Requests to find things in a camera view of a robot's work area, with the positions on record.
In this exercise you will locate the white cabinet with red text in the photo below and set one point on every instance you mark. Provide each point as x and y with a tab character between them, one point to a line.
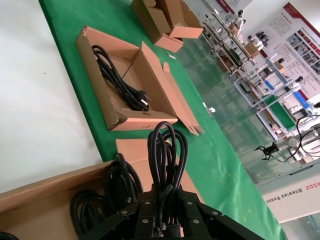
290	200

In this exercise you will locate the small white strip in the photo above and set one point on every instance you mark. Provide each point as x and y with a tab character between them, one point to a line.
171	56

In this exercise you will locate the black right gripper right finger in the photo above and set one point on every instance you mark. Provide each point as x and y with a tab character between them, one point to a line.
193	217

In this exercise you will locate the red white poster board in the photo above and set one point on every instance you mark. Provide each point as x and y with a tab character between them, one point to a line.
297	42

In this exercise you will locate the open brown cardboard box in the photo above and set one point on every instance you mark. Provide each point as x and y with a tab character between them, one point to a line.
45	190
147	72

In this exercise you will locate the green topped work table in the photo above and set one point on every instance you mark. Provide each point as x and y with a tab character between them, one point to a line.
280	112

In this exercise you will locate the folded brown cardboard box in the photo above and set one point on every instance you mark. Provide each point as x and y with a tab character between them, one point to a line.
155	15
172	41

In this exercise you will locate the green table cloth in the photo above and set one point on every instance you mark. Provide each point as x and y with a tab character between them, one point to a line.
215	155

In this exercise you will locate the white humanoid robot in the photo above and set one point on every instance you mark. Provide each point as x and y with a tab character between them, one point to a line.
240	18

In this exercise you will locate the silver metal table clip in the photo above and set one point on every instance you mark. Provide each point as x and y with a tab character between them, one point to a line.
209	108

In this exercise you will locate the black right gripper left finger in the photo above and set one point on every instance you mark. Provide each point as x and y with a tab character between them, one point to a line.
146	215

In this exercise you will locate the white shelving rack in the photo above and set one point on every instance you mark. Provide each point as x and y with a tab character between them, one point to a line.
225	42

